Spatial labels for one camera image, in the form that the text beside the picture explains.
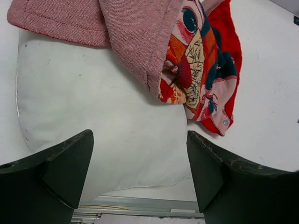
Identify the red patterned pillowcase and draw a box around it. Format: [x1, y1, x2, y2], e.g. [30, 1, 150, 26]
[7, 0, 242, 136]

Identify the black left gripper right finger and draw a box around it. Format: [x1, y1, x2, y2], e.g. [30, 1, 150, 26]
[187, 131, 299, 224]

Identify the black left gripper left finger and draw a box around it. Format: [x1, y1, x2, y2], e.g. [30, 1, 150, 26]
[0, 130, 93, 224]

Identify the white pillow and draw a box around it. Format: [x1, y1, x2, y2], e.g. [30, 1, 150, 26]
[16, 30, 195, 202]

